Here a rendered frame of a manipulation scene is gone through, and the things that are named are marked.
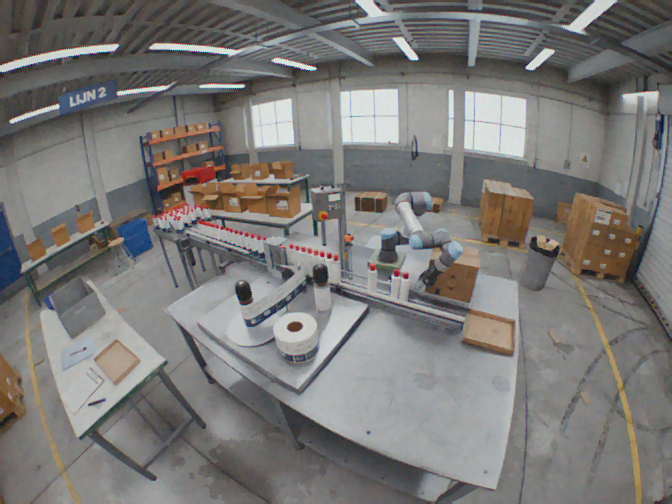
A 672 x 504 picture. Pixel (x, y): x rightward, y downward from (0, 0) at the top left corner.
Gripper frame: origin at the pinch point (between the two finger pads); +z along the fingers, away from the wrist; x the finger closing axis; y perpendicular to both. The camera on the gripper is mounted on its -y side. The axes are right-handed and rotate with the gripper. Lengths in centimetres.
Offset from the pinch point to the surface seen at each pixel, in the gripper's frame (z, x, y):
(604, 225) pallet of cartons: -107, 207, -284
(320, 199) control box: -5, -76, -1
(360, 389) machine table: 17, 6, 62
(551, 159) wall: -136, 141, -574
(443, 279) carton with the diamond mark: -4.8, 10.1, -16.4
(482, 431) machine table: -11, 55, 62
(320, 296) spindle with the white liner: 21, -38, 32
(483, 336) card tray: -6.7, 46.0, 4.8
